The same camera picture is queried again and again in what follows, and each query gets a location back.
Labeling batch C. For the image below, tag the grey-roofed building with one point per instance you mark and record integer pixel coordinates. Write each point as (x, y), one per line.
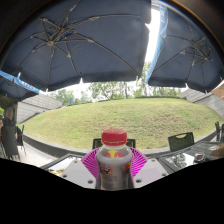
(36, 106)

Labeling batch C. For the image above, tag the small dark round dish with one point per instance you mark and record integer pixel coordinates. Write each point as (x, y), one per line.
(199, 157)

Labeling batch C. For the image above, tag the thin-legged black chair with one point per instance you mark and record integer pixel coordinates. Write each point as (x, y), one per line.
(21, 138)

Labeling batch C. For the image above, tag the black mesh patio chair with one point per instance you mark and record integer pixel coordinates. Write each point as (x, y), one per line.
(97, 143)
(181, 142)

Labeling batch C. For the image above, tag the black-framed glass table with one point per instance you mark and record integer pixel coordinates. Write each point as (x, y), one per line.
(183, 158)

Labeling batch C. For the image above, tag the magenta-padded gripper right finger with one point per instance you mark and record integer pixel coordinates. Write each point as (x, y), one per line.
(150, 171)

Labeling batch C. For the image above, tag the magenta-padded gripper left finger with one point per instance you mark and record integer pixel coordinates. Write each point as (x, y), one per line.
(78, 172)

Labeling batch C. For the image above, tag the navy umbrella with blue-white trim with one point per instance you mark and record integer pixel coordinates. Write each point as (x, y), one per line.
(13, 85)

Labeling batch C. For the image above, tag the navy umbrella with light-blue flap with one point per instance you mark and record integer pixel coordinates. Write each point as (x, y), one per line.
(190, 56)

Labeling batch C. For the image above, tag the red-capped clear drink bottle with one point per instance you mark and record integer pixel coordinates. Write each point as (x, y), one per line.
(114, 166)

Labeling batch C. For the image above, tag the large navy patio umbrella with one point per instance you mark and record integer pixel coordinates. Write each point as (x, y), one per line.
(83, 50)

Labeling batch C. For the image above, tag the grey building with brown eaves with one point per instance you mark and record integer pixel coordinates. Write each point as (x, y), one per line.
(208, 100)

